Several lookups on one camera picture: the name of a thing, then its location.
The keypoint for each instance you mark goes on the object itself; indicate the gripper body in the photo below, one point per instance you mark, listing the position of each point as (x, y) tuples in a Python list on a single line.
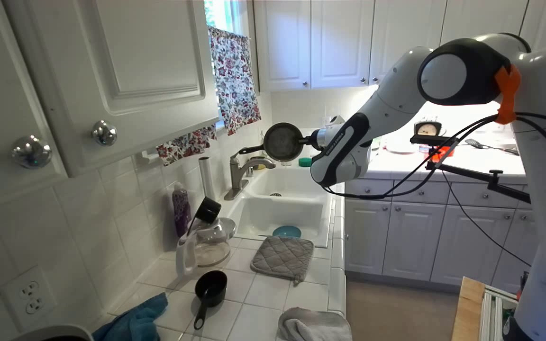
[(312, 139)]

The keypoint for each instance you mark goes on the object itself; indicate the black frying pan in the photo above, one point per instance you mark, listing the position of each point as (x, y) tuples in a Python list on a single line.
[(283, 142)]

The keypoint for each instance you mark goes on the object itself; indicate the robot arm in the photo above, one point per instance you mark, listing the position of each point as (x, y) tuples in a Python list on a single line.
[(545, 199)]

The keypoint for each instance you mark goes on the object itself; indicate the white sink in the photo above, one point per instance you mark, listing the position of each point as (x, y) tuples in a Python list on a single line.
[(282, 208)]

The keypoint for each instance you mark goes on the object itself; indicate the white paper towel roll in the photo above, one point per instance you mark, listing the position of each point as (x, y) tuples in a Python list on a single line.
[(206, 177)]

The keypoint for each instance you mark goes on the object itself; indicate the grey quilted pot holder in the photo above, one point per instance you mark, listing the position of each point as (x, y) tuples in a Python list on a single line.
[(283, 256)]

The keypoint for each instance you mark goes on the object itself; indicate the small black pot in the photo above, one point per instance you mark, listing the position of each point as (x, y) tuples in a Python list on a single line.
[(211, 286)]

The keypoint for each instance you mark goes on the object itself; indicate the grey towel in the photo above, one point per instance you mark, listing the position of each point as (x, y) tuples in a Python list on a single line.
[(313, 327)]

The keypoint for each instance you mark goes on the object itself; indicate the blue towel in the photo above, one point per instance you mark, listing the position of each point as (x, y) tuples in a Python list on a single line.
[(135, 322)]

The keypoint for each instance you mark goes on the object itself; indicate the green sponge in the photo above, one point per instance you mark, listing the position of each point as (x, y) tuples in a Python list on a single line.
[(304, 162)]

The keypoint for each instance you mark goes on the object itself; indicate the white drawer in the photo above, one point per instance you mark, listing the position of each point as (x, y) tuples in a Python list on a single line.
[(427, 193), (365, 188), (472, 195)]

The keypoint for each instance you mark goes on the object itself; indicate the silver tap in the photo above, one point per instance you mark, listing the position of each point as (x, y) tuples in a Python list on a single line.
[(238, 175)]

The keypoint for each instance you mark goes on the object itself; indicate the white plate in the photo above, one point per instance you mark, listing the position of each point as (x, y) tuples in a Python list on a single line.
[(400, 148)]

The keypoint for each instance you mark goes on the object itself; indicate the blue plate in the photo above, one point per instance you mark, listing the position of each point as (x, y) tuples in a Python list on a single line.
[(286, 231)]

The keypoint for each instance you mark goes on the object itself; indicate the long floral curtain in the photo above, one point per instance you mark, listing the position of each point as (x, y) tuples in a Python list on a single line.
[(234, 80)]

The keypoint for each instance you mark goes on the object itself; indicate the white base cabinet door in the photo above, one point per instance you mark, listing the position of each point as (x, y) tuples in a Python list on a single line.
[(367, 237), (414, 241), (522, 237), (467, 246)]

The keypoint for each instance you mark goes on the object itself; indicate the toaster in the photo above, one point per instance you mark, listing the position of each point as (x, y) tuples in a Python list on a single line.
[(428, 128)]

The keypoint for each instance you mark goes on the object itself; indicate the short floral curtain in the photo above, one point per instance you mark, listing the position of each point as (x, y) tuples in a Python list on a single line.
[(185, 144)]

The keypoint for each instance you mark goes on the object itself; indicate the glass coffee carafe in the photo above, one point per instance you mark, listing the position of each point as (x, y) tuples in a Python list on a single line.
[(209, 244)]

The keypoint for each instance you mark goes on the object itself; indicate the purple soap bottle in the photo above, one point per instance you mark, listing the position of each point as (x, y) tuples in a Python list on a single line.
[(181, 210)]

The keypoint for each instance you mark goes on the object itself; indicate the window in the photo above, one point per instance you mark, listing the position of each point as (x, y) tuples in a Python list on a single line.
[(225, 16)]

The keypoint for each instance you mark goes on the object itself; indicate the black spatula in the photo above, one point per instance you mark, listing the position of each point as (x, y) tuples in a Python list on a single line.
[(479, 143)]

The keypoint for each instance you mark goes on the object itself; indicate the silver cabinet knob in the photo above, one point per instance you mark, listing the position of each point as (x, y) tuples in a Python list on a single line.
[(104, 132), (31, 151)]

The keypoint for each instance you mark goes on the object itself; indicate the white round appliance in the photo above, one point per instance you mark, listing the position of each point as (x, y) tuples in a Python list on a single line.
[(50, 331)]

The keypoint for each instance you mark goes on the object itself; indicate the row of white wall cabinets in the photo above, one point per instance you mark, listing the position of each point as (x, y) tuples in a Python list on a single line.
[(339, 42)]

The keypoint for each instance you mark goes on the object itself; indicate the camera on mount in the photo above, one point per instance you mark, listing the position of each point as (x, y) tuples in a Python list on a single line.
[(472, 174)]

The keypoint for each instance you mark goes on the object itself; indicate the white wall cabinet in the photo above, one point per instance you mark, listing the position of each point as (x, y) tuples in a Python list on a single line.
[(112, 57)]

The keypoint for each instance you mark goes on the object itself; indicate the white wall socket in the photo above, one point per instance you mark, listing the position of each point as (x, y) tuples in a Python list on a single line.
[(29, 298)]

